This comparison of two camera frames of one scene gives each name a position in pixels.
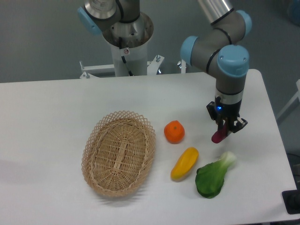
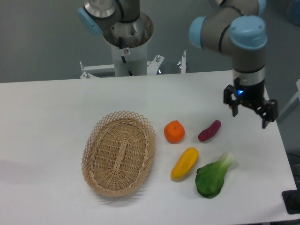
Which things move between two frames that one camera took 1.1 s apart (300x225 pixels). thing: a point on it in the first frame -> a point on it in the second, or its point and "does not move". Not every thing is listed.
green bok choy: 209,177 does not move
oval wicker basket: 118,151 does not move
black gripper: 227,106 -> 252,95
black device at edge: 291,199 does not move
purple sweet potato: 219,135 -> 210,132
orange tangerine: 174,131 does not move
